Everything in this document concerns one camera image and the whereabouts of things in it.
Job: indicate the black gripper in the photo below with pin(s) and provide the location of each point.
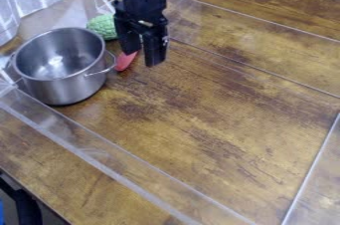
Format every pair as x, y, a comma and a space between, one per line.
140, 17

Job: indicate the green bumpy toy vegetable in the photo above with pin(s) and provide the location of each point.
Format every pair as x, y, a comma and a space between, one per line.
103, 25

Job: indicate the stainless steel pot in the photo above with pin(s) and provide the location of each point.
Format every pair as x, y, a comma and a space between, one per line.
63, 65

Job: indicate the black table leg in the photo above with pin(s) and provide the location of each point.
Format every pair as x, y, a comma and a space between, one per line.
28, 210

